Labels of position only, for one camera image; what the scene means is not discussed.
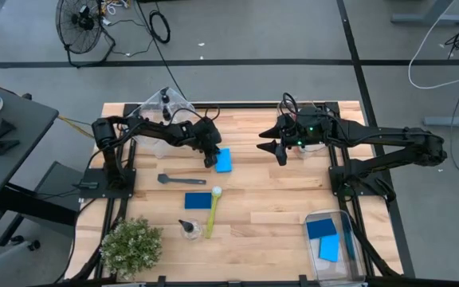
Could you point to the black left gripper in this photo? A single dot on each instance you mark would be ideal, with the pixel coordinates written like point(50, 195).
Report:
point(207, 135)

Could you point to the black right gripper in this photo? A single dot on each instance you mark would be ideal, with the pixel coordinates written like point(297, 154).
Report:
point(307, 129)

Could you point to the light blue kitchen sponge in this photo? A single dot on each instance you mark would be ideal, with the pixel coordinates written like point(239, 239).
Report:
point(329, 249)
point(224, 161)

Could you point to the dark blue kitchen sponge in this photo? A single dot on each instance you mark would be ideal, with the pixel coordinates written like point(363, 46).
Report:
point(347, 239)
point(321, 229)
point(197, 201)

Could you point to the grey spatula scraper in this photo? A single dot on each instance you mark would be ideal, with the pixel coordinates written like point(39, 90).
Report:
point(165, 179)

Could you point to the clear soap pump bottle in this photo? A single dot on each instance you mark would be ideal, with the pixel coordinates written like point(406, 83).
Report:
point(187, 226)
point(165, 95)
point(167, 114)

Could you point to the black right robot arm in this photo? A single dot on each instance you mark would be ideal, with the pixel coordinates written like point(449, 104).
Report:
point(393, 135)

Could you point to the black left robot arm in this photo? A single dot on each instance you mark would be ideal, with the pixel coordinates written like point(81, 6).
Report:
point(146, 129)

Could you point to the clear plastic organizer bin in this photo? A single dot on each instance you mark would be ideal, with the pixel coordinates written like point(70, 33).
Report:
point(311, 152)
point(313, 263)

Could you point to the clear plastic storage tub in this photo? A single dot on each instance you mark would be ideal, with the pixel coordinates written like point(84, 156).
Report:
point(150, 104)

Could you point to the small green potted plant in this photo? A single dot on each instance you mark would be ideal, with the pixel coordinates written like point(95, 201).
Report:
point(132, 247)

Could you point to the black floor fan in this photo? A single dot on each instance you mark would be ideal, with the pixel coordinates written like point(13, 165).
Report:
point(80, 24)

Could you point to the grey side table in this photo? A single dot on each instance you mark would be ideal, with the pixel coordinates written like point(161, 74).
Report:
point(14, 131)

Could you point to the black spare gripper finger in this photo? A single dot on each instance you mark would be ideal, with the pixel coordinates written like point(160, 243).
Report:
point(4, 129)
point(4, 146)

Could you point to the black aluminium rig frame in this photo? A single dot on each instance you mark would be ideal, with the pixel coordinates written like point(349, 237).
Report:
point(233, 105)

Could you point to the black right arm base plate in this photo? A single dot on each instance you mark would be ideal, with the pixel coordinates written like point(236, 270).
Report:
point(335, 187)

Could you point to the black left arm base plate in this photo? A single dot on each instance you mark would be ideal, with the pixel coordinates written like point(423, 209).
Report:
point(94, 175)

